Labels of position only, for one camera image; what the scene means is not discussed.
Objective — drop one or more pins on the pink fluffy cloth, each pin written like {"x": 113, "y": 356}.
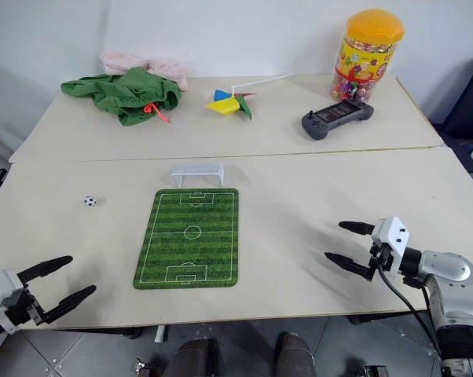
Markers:
{"x": 158, "y": 66}

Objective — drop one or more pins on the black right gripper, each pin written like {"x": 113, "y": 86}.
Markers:
{"x": 381, "y": 257}

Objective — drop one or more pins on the candy jar with yellow lid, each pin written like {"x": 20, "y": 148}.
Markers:
{"x": 364, "y": 59}

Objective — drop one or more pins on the black chair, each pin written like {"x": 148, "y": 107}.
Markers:
{"x": 462, "y": 98}

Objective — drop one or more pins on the colourful paper pinwheel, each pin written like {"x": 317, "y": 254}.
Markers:
{"x": 232, "y": 102}

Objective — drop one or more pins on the green soccer field mat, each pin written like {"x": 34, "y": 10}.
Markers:
{"x": 189, "y": 239}

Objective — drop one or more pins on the white toy goal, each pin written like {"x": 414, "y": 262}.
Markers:
{"x": 199, "y": 173}

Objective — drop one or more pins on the white table leg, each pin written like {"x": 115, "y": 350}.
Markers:
{"x": 160, "y": 333}

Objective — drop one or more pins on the dark rounded shape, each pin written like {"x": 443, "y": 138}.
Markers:
{"x": 193, "y": 359}
{"x": 294, "y": 355}

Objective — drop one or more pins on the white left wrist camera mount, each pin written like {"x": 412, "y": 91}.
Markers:
{"x": 1, "y": 290}

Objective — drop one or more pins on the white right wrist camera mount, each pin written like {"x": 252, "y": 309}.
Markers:
{"x": 393, "y": 235}

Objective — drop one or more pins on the tiny soccer ball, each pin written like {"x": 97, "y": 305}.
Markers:
{"x": 89, "y": 201}

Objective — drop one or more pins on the grey handheld game controller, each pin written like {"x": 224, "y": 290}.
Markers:
{"x": 336, "y": 117}

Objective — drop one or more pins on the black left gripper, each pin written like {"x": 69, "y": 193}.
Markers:
{"x": 22, "y": 308}

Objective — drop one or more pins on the beige table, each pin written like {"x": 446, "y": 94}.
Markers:
{"x": 228, "y": 129}

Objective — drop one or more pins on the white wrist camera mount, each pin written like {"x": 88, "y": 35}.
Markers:
{"x": 393, "y": 235}
{"x": 1, "y": 290}

